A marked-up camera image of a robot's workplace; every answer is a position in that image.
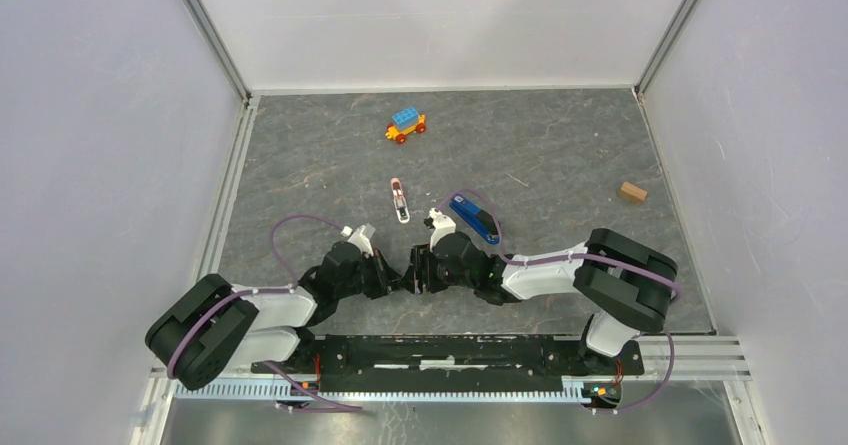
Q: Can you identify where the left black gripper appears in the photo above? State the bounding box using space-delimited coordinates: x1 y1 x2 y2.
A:
335 248 401 299

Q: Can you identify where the pink white staple remover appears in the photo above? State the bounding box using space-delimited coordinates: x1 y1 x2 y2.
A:
390 178 410 224

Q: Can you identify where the blue stapler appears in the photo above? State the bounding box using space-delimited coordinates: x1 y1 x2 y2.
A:
449 194 500 245

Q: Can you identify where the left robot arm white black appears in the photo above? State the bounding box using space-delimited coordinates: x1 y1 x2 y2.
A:
144 242 404 390

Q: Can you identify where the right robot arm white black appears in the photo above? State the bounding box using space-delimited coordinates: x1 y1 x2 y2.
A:
401 228 681 373

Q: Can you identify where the toy brick car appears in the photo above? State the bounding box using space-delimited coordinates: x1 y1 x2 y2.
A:
385 107 427 144

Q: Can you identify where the small wooden block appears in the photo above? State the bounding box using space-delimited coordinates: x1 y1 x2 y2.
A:
617 181 648 205

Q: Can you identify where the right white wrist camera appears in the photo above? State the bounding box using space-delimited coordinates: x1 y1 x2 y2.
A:
424 208 456 249

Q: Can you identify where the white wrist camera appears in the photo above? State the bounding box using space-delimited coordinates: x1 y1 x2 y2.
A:
341 223 376 257
424 208 456 249

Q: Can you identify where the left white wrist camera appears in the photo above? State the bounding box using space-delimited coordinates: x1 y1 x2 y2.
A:
341 223 376 257

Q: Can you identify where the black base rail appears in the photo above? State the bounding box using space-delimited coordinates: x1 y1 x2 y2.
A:
276 334 645 393

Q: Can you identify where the white cable duct strip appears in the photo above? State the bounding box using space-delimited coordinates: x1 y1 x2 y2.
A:
173 377 590 405

